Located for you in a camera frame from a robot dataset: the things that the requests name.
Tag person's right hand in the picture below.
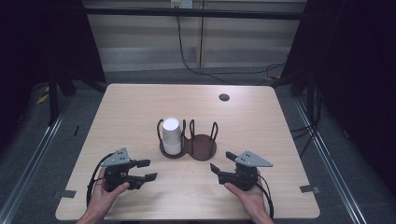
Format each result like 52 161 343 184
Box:
223 169 265 218

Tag metal floor rail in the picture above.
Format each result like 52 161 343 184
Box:
0 101 72 224
293 96 369 224

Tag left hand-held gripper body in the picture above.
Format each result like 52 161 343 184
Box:
100 147 148 191

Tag stack of white paper cups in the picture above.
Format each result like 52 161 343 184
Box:
162 117 183 156

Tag hand-held gripper cable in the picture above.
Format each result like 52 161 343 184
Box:
256 174 275 219
86 152 115 207

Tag grey tape strip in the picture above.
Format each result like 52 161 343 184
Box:
299 184 320 194
52 189 78 200

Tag black wall cable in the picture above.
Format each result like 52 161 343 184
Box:
176 15 286 87

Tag person's left hand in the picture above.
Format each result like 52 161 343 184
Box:
88 167 131 218

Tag black floor cables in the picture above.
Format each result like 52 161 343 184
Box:
290 83 322 157

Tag black metal stand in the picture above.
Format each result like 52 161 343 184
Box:
47 73 61 127

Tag left hand-held gripper cable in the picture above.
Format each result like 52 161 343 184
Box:
86 152 115 207

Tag black curtain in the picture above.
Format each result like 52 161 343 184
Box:
279 0 396 190
0 0 107 153

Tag yellow floor tape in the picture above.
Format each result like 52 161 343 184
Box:
35 87 50 105

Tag black horizontal bar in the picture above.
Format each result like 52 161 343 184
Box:
83 7 307 21

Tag right hand-held gripper cable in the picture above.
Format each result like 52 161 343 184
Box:
256 174 275 219

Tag white wall socket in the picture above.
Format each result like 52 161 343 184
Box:
170 0 194 9

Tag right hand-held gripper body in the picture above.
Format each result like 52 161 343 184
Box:
218 150 274 191

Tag dark wire cup rack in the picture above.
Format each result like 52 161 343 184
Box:
156 119 219 161

